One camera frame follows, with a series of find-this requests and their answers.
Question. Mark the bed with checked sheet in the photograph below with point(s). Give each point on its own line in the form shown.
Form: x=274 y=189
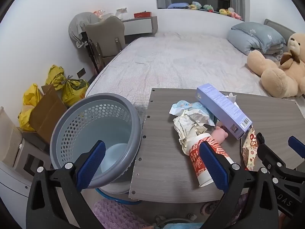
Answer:
x=178 y=59

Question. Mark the orange patterned plastic bag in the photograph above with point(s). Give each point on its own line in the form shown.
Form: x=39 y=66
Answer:
x=99 y=14

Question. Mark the blue white crumpled wrapper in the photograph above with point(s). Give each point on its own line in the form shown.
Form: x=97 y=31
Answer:
x=188 y=106

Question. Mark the purple cardboard box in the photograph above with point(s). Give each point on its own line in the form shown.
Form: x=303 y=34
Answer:
x=221 y=109

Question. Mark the grey plastic stool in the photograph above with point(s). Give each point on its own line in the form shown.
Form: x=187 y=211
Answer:
x=28 y=152

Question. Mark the red flat box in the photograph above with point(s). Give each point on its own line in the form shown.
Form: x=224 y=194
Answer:
x=142 y=14

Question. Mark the purple fluffy rug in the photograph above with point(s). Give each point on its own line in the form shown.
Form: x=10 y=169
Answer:
x=114 y=214

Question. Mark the pink plush toy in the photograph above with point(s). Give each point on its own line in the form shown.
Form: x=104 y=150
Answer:
x=236 y=14

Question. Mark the green red plush toy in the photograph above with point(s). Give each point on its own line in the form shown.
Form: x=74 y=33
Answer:
x=208 y=7

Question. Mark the grey bed headboard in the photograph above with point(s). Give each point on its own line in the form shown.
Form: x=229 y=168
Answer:
x=278 y=26

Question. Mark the red white paper cup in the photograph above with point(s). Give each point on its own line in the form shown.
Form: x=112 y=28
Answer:
x=194 y=158

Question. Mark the white tissue scrap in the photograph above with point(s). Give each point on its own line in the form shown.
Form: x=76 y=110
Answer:
x=231 y=97

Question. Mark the beige storage box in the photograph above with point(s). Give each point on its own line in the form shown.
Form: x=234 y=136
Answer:
x=8 y=138

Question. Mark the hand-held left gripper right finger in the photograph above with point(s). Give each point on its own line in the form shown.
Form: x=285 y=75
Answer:
x=213 y=167

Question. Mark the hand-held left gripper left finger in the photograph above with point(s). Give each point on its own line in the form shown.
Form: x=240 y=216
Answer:
x=91 y=167

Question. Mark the grey white desk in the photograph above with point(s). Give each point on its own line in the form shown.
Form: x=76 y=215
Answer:
x=138 y=26

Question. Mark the beige padded chair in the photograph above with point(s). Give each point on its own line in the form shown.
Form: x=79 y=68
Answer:
x=104 y=35

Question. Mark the grey cloth covered fan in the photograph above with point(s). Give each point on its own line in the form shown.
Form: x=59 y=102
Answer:
x=78 y=26

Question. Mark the white paper bag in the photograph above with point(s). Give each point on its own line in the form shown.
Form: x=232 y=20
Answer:
x=121 y=12

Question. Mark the blue grey folded duvet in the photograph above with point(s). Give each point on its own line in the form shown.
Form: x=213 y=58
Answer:
x=255 y=38

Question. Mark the tied yellow printed sack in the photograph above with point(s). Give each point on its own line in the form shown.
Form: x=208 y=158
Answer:
x=75 y=90

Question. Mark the grey perforated waste basket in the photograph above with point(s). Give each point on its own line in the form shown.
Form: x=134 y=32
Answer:
x=71 y=124

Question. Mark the crumpled yellow plastic sack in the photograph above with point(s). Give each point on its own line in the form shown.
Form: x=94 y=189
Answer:
x=28 y=100

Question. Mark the dark wall socket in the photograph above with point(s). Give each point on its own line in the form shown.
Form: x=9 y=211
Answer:
x=81 y=72

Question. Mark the brown cardboard box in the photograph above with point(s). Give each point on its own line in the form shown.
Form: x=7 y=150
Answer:
x=46 y=114

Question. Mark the red white snack packet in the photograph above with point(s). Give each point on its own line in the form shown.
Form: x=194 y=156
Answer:
x=249 y=152

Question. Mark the white cabinet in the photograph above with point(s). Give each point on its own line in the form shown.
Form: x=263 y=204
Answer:
x=12 y=186

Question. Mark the blue pillow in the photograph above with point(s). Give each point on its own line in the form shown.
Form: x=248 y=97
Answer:
x=178 y=5

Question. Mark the beige teddy bear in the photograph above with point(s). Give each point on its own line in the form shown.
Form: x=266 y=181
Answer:
x=278 y=76

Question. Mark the green yellow plush toy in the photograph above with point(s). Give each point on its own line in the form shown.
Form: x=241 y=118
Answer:
x=195 y=5

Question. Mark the cream paper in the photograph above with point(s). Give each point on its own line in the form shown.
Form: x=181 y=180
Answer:
x=188 y=128

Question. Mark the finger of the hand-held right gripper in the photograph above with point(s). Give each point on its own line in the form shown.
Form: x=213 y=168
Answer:
x=263 y=150
x=296 y=146

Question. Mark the plain yellow sack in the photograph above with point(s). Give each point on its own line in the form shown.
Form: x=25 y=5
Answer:
x=54 y=76

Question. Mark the pink soft toy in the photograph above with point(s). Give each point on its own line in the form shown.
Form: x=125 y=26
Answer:
x=220 y=133

